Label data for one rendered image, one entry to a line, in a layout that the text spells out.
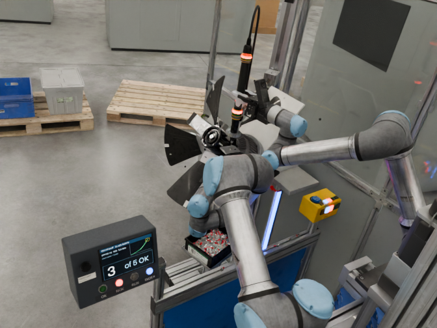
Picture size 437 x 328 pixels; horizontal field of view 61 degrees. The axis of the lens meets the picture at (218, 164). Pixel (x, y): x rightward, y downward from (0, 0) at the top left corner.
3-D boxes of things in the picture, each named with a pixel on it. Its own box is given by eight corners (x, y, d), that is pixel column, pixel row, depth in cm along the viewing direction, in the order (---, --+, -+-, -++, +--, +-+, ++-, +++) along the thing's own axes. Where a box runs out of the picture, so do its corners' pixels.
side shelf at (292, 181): (279, 156, 249) (279, 152, 248) (318, 185, 225) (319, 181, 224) (250, 163, 237) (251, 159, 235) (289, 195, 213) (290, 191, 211)
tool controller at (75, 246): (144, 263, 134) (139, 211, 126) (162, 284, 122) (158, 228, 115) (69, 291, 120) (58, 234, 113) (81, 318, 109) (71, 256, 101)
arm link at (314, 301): (332, 335, 105) (347, 304, 98) (292, 348, 100) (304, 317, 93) (309, 300, 115) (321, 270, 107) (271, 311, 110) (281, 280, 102)
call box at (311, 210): (320, 204, 186) (326, 187, 181) (335, 216, 180) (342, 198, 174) (297, 213, 178) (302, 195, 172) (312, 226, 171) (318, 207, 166)
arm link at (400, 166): (405, 261, 137) (362, 125, 125) (410, 239, 149) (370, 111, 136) (442, 261, 130) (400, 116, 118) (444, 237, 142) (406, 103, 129)
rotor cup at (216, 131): (209, 151, 192) (193, 140, 183) (226, 129, 191) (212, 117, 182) (224, 166, 183) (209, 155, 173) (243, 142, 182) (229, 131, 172)
